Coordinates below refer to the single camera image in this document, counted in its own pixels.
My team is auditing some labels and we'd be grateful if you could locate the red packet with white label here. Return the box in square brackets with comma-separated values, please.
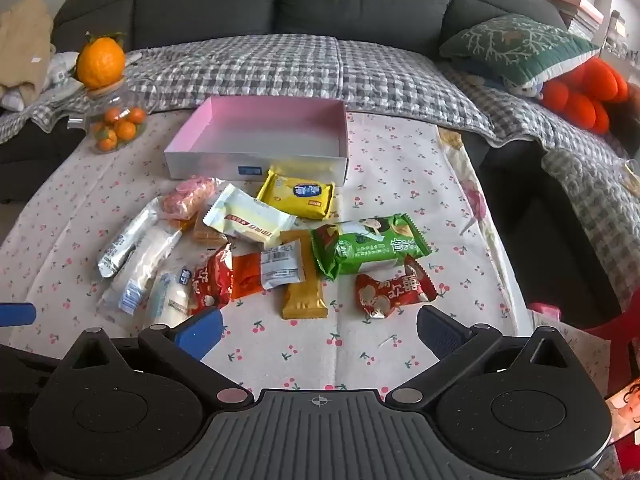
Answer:
[231, 240, 307, 301]

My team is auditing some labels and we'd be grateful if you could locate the beige cloth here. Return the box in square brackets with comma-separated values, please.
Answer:
[0, 0, 56, 101]

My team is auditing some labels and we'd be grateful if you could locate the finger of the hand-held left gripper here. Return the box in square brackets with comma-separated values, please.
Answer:
[0, 304, 37, 327]
[0, 344, 63, 391]

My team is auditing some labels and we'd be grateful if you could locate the white blue snack packet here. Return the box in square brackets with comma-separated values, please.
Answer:
[145, 267, 196, 328]

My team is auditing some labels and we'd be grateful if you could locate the green embroidered pillow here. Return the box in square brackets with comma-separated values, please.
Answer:
[440, 14, 599, 87]

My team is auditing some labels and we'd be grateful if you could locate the pile of small tangerines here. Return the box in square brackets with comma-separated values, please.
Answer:
[94, 106, 147, 152]

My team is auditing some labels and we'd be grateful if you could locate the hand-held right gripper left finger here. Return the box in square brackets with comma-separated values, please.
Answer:
[47, 307, 251, 408]

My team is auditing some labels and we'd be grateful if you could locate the cream white snack packet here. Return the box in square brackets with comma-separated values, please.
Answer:
[202, 183, 297, 250]

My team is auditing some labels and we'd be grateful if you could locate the pink and white cardboard box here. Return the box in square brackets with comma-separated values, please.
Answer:
[164, 96, 349, 187]

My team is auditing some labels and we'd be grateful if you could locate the stack of books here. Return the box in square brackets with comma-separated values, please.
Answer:
[545, 0, 607, 37]

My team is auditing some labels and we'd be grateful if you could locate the red plastic stool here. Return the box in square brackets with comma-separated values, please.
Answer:
[580, 290, 640, 361]

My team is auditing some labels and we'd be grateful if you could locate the cherry print tablecloth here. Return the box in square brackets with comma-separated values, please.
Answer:
[0, 105, 531, 401]

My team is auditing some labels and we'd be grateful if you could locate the gold snack bar packet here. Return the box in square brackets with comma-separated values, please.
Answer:
[279, 230, 329, 321]

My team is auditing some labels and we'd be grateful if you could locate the clear bread packet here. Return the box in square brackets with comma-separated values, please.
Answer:
[97, 227, 183, 331]

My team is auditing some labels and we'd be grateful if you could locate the green snack packet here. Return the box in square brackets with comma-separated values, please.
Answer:
[310, 213, 432, 281]

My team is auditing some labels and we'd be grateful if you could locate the wooden teapot lid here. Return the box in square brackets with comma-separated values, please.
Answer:
[87, 77, 126, 100]

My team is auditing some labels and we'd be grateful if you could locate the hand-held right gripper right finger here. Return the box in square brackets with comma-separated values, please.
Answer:
[385, 306, 593, 407]

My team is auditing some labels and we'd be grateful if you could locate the yellow snack packet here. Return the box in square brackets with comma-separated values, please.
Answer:
[256, 167, 335, 221]

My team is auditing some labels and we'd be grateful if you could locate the white plush doll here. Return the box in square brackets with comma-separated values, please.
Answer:
[502, 77, 546, 100]

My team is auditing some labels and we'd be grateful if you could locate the white shelf unit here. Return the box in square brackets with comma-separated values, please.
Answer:
[597, 0, 640, 61]

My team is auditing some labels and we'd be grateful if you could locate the large orange citrus fruit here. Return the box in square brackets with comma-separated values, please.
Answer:
[76, 32, 127, 91]

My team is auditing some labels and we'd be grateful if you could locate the pink snack packet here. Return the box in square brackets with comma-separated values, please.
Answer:
[160, 175, 217, 223]

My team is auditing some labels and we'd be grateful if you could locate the glass jar with oranges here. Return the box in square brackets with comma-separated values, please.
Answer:
[67, 77, 161, 154]

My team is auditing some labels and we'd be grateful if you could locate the silver white long packet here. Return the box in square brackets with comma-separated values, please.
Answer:
[97, 199, 162, 279]

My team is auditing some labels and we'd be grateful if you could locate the floral print bag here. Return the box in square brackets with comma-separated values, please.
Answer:
[530, 310, 613, 401]

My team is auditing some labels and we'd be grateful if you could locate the pink object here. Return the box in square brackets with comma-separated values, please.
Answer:
[527, 302, 563, 322]

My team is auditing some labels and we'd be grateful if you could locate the floral print cloth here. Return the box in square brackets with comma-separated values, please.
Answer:
[437, 127, 506, 261]

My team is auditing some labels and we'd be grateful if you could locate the printed picture bag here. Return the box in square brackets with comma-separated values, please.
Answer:
[602, 377, 640, 441]

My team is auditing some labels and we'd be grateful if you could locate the orange plush toy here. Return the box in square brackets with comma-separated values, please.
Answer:
[542, 57, 631, 134]

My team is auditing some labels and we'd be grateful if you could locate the grey checkered blanket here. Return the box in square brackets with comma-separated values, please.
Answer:
[0, 35, 640, 311]

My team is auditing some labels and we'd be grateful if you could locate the clear wafer biscuit packet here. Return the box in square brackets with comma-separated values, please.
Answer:
[192, 210, 231, 247]

